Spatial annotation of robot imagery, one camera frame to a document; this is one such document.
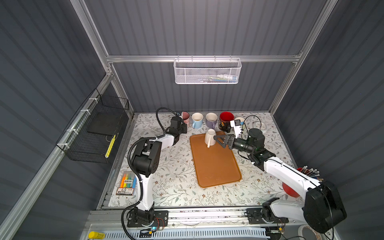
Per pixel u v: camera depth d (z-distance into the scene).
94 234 0.63
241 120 1.05
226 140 0.68
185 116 1.08
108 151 0.67
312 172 0.72
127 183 0.85
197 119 1.07
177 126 0.81
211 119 1.10
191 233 0.71
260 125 1.08
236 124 0.71
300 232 0.68
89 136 0.72
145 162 0.55
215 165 0.91
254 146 0.62
